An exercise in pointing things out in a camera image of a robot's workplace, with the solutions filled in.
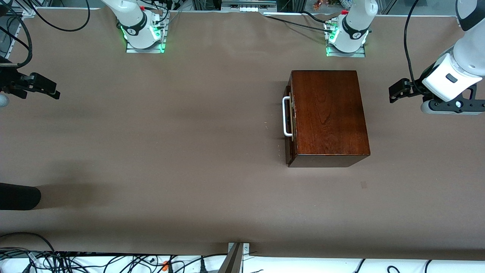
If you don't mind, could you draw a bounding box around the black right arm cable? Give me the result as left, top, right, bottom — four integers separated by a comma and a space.
32, 0, 91, 32
0, 5, 33, 69

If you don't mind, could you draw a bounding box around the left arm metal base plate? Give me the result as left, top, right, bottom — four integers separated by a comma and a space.
326, 45, 366, 58

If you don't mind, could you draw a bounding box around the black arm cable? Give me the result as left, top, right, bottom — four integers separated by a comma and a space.
32, 0, 91, 32
403, 0, 423, 95
0, 5, 33, 69

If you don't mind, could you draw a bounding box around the white drawer handle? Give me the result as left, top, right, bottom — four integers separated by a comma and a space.
283, 96, 293, 137

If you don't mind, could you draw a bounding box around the black looped cable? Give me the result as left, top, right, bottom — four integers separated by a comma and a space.
0, 232, 57, 264

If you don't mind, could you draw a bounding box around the black cable on table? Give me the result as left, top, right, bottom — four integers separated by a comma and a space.
263, 11, 336, 31

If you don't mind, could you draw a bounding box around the dark brown wooden cabinet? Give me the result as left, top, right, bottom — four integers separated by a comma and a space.
286, 70, 371, 168

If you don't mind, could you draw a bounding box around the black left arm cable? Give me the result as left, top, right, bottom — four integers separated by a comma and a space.
403, 0, 423, 95

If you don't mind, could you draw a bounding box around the grey power strip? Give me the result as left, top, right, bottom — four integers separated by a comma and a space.
222, 0, 277, 12

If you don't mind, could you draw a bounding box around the metal bracket with post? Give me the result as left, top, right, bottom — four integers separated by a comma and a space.
218, 243, 250, 273

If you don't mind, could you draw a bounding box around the black ribbed cylinder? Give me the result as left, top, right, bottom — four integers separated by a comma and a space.
0, 183, 41, 210

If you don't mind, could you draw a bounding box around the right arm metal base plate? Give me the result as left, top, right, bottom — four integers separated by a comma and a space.
126, 38, 166, 53

